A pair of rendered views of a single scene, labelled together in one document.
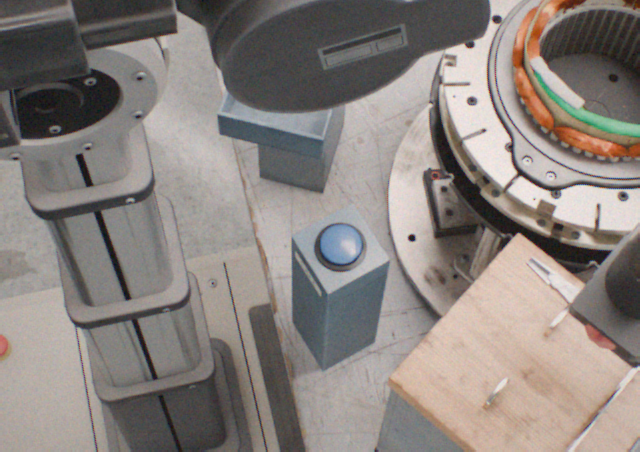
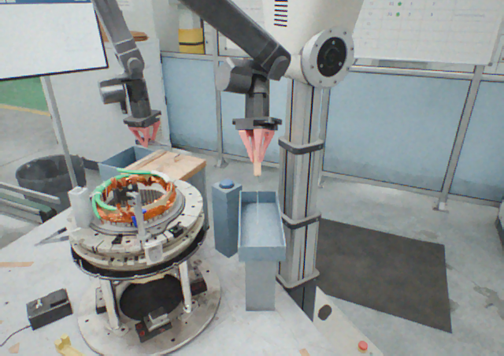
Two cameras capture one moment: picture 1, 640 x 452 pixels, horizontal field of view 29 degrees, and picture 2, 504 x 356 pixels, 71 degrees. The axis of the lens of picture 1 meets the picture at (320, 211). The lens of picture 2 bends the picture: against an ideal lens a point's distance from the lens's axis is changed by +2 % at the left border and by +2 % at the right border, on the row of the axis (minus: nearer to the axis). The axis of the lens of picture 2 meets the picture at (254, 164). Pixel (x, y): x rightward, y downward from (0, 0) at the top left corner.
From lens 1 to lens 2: 1.54 m
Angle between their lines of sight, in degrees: 87
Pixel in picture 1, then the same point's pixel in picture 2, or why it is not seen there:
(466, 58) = (194, 202)
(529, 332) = (168, 169)
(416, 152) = (211, 298)
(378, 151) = (227, 304)
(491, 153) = (182, 184)
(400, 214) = (213, 276)
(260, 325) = not seen: outside the picture
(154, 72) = not seen: hidden behind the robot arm
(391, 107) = (226, 323)
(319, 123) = (244, 209)
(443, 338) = (192, 165)
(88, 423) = not seen: hidden behind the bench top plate
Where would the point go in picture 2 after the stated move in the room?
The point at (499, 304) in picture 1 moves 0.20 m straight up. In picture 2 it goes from (176, 172) to (170, 111)
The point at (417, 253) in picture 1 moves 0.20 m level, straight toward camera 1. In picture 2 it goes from (205, 267) to (209, 228)
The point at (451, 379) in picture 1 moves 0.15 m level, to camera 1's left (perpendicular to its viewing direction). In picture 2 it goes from (189, 161) to (232, 157)
